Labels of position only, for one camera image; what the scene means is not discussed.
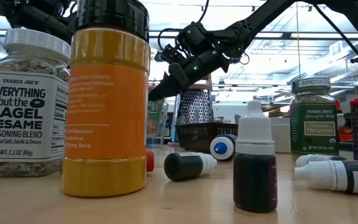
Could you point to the black white round cap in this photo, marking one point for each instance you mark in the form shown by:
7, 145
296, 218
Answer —
23, 118

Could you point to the small dark dropper bottle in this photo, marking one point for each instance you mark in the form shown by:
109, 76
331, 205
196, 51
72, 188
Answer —
182, 166
309, 159
337, 177

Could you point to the grey plastic bin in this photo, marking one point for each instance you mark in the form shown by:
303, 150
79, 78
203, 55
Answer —
281, 135

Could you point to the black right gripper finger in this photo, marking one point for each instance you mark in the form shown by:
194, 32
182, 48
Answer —
165, 88

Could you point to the orange turmeric bottle black lid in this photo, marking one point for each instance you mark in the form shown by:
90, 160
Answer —
104, 109

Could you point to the black plastic basket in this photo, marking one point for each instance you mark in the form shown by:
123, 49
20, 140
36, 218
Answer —
197, 135

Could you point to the blue food colouring bottle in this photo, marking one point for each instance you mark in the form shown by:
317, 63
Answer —
222, 148

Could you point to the green lid oregano jar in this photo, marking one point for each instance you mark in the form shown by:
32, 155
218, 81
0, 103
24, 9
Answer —
314, 124

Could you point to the small purple dropper bottle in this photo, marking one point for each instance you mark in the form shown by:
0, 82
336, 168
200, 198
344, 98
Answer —
255, 174

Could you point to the metal mesh basket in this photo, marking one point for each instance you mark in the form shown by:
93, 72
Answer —
194, 107

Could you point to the dark bottle with red cap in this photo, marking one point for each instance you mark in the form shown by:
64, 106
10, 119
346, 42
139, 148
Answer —
150, 161

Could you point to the small green carton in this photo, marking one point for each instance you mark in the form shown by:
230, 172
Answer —
154, 118

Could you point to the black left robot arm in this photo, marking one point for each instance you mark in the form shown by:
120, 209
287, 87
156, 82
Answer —
36, 15

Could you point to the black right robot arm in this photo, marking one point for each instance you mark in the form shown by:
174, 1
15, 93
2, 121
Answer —
259, 18

